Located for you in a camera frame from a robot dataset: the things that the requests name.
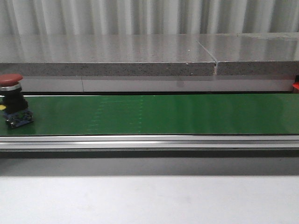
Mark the red mushroom push button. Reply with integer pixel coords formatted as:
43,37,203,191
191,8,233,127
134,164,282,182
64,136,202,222
0,74,33,128

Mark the green conveyor belt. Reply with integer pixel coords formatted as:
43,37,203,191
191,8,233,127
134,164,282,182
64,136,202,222
0,93,299,136

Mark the grey stone slab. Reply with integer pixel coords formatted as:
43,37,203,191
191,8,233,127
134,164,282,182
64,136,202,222
0,33,299,77

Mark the red plastic part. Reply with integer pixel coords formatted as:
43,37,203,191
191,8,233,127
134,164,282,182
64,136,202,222
292,75,299,94

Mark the white curtain backdrop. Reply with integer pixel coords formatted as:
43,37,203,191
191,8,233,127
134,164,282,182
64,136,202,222
0,0,299,35

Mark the aluminium conveyor side rail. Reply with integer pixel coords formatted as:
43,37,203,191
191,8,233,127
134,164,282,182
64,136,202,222
0,135,299,153

